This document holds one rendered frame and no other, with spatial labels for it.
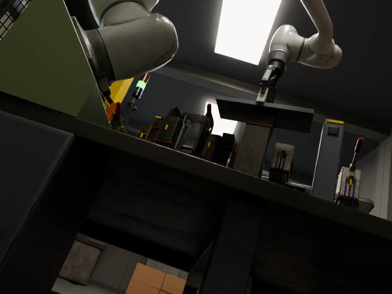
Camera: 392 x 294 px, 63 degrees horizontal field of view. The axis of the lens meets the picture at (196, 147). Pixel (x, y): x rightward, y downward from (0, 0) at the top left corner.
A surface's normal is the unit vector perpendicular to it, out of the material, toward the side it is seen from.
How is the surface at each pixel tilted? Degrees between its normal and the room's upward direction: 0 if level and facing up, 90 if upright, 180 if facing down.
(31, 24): 90
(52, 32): 90
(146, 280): 90
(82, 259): 90
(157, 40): 111
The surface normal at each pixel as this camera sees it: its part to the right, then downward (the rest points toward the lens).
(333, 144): -0.19, -0.48
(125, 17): 0.05, -0.45
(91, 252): 0.25, -0.34
